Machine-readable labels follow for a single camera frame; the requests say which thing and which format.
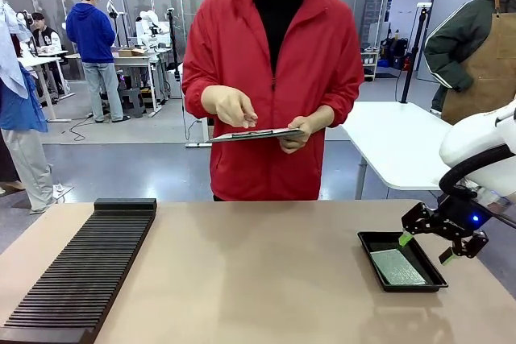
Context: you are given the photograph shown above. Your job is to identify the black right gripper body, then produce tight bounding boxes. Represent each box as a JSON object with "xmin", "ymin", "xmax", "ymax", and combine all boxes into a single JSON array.
[{"xmin": 436, "ymin": 193, "xmax": 491, "ymax": 237}]

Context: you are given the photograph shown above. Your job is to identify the grey clipboard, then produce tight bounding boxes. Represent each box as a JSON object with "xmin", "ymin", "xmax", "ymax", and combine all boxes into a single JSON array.
[{"xmin": 205, "ymin": 127, "xmax": 306, "ymax": 144}]

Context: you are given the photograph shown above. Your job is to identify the person's left forearm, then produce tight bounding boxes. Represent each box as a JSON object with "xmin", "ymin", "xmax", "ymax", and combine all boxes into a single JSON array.
[{"xmin": 312, "ymin": 77, "xmax": 364, "ymax": 130}]

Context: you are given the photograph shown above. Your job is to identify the person's right forearm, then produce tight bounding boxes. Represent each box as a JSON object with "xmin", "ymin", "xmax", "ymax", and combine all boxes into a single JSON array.
[{"xmin": 181, "ymin": 73, "xmax": 227, "ymax": 118}]

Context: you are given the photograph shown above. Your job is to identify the black slotted PCB rack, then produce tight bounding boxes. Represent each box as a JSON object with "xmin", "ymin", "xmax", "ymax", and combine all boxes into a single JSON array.
[{"xmin": 0, "ymin": 197, "xmax": 158, "ymax": 344}]

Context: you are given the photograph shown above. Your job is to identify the person's left hand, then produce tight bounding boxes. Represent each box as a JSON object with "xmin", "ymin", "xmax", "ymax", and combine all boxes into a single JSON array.
[{"xmin": 277, "ymin": 115, "xmax": 316, "ymax": 155}]

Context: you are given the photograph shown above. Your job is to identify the person's right hand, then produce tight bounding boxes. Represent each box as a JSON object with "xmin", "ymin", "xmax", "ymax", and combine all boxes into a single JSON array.
[{"xmin": 214, "ymin": 88, "xmax": 260, "ymax": 128}]

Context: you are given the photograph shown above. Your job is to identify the black plastic tray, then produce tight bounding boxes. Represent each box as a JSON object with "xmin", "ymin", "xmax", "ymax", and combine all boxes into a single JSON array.
[{"xmin": 357, "ymin": 230, "xmax": 449, "ymax": 293}]

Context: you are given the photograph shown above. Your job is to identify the white rounded table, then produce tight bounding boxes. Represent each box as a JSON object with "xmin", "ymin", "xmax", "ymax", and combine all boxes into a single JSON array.
[{"xmin": 341, "ymin": 101, "xmax": 453, "ymax": 201}]

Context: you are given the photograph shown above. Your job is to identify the person in brown apron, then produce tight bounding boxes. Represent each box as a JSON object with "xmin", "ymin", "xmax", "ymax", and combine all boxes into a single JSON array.
[{"xmin": 423, "ymin": 0, "xmax": 516, "ymax": 126}]

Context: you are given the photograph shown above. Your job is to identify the small white shelf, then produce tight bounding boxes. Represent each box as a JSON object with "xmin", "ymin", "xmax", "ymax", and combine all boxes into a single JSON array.
[{"xmin": 360, "ymin": 50, "xmax": 381, "ymax": 83}]

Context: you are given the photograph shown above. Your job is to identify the black equipment cases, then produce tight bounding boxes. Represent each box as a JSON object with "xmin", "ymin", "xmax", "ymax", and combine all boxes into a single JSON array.
[{"xmin": 380, "ymin": 28, "xmax": 413, "ymax": 72}]

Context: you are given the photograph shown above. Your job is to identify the person in red jacket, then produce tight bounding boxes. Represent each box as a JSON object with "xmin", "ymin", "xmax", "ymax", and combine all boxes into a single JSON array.
[{"xmin": 181, "ymin": 0, "xmax": 366, "ymax": 202}]

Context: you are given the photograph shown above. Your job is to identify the black step stool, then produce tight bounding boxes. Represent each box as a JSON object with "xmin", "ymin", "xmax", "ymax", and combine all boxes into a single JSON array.
[{"xmin": 118, "ymin": 85, "xmax": 147, "ymax": 116}]

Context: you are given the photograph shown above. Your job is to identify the grey workbench table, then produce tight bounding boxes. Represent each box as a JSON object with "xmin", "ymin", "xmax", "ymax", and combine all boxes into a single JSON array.
[{"xmin": 64, "ymin": 47, "xmax": 174, "ymax": 118}]

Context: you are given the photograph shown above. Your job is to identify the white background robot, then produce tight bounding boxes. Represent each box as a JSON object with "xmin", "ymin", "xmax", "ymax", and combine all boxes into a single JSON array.
[{"xmin": 135, "ymin": 9, "xmax": 171, "ymax": 49}]

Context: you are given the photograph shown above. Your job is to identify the cardboard box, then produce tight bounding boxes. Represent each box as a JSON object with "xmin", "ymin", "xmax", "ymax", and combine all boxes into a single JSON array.
[{"xmin": 114, "ymin": 48, "xmax": 148, "ymax": 59}]

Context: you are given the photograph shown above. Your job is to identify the man in blue hoodie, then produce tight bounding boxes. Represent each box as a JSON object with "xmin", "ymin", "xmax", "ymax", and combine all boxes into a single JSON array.
[{"xmin": 65, "ymin": 0, "xmax": 124, "ymax": 124}]

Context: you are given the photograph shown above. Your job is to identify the white desk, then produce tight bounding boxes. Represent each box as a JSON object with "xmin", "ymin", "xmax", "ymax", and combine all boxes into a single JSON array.
[{"xmin": 17, "ymin": 49, "xmax": 76, "ymax": 124}]

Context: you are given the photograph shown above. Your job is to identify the person in light blue shirt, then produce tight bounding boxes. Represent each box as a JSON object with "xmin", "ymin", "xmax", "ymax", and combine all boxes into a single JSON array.
[{"xmin": 0, "ymin": 1, "xmax": 62, "ymax": 216}]

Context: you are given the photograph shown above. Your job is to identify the seated person in varsity jacket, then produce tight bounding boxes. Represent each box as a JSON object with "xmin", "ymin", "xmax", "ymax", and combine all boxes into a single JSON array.
[{"xmin": 30, "ymin": 11, "xmax": 66, "ymax": 96}]

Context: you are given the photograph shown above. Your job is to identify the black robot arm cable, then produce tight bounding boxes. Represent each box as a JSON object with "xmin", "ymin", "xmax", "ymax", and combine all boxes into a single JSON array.
[{"xmin": 438, "ymin": 143, "xmax": 516, "ymax": 229}]

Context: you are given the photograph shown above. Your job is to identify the black camera stand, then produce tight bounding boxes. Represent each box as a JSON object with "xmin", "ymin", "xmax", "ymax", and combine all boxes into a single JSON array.
[{"xmin": 397, "ymin": 2, "xmax": 433, "ymax": 105}]

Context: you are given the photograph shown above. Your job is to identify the black floor cable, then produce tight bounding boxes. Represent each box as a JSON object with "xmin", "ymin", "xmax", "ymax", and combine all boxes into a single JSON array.
[{"xmin": 60, "ymin": 111, "xmax": 98, "ymax": 138}]

